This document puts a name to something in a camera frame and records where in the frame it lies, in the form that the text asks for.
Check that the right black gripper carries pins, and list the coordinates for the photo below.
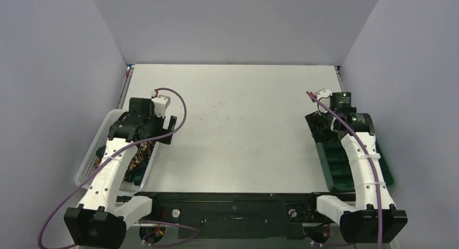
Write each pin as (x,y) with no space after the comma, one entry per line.
(319,122)

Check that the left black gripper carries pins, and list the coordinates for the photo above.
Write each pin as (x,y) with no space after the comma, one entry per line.
(160,119)

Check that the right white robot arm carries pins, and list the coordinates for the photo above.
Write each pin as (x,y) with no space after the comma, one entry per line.
(374,218)

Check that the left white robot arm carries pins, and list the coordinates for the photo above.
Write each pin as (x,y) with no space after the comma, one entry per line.
(97,221)

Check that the green compartment tray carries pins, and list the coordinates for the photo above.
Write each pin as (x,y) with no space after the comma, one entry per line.
(335,166)

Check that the brown patterned tie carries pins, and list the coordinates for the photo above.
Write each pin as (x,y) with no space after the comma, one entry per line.
(144,153)

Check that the dark green tie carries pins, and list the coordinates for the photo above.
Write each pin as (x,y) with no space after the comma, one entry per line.
(136,173)

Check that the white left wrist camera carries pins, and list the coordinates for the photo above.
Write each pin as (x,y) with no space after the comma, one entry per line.
(161,103)

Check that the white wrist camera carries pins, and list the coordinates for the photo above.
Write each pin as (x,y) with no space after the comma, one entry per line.
(161,103)
(323,94)

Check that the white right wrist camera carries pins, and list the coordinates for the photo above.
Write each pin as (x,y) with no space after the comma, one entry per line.
(323,94)

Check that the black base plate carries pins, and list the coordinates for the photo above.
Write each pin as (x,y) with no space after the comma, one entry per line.
(238,215)

